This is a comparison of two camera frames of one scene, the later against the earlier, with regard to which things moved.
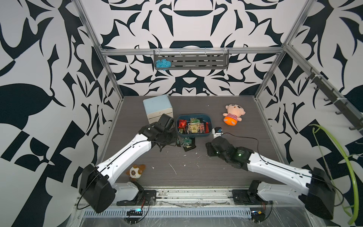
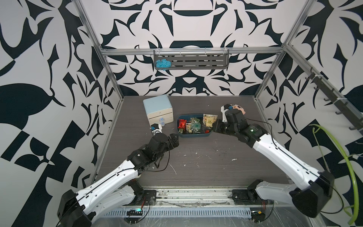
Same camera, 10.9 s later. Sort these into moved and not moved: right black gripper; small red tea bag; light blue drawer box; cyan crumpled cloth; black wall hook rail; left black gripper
Moved: right black gripper; left black gripper
Not moved: light blue drawer box; black wall hook rail; cyan crumpled cloth; small red tea bag
